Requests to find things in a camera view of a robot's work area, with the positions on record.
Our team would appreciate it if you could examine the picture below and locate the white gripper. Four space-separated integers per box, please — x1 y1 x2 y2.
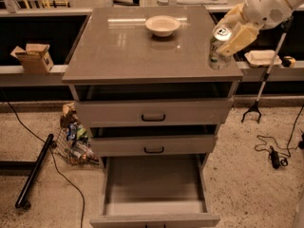
213 0 293 57

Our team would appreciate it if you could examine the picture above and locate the silver green 7up can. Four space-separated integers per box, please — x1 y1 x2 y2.
209 26 232 70

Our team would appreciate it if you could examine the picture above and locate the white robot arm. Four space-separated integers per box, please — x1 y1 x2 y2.
215 0 304 56

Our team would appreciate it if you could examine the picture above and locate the top grey drawer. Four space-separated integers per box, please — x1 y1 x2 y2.
75 99 233 128

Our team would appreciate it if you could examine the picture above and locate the grey drawer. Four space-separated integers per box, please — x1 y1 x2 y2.
90 155 220 228
90 135 217 157
75 99 233 128

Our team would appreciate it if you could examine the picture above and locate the grey drawer cabinet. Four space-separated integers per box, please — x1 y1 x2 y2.
62 6 244 228

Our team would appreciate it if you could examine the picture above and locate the middle grey drawer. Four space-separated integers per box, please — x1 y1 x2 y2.
90 135 217 157

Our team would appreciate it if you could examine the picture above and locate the bottom grey drawer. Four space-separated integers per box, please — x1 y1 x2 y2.
90 155 220 228

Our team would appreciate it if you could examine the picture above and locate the white foam takeout tray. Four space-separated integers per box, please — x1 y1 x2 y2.
244 49 275 67

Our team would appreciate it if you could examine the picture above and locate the yellow black tape measure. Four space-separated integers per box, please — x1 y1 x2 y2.
282 56 295 67

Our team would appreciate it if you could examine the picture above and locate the white paper bowl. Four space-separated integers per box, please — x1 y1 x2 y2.
145 15 181 37

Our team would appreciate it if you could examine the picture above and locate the grabber reacher tool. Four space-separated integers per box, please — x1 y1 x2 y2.
241 16 294 123

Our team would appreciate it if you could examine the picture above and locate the brown cardboard box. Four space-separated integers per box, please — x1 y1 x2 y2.
10 44 53 74

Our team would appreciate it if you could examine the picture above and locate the black metal floor bar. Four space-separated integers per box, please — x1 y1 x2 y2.
15 134 54 209

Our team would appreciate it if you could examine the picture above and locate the black floor cable left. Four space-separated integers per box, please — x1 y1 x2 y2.
0 88 86 228

